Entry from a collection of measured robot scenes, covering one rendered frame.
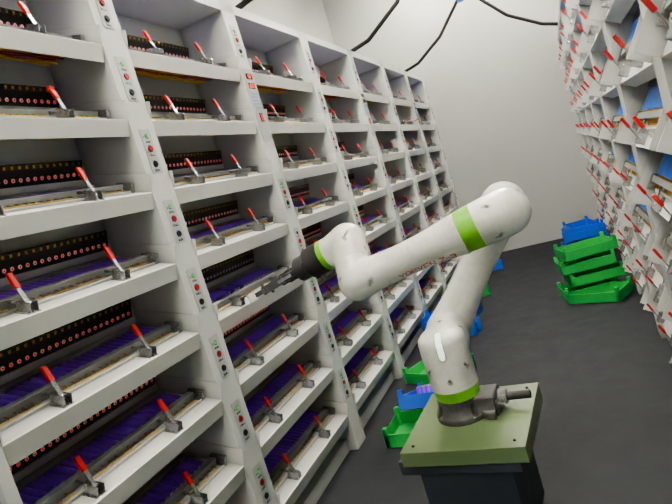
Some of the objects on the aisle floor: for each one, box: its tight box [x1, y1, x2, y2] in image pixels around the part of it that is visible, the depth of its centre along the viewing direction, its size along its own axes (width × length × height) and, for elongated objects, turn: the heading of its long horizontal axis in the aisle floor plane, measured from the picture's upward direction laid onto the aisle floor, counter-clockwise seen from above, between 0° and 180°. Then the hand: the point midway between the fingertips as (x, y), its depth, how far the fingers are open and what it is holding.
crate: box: [397, 382, 434, 410], centre depth 237 cm, size 30×20×8 cm
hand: (258, 293), depth 175 cm, fingers closed, pressing on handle
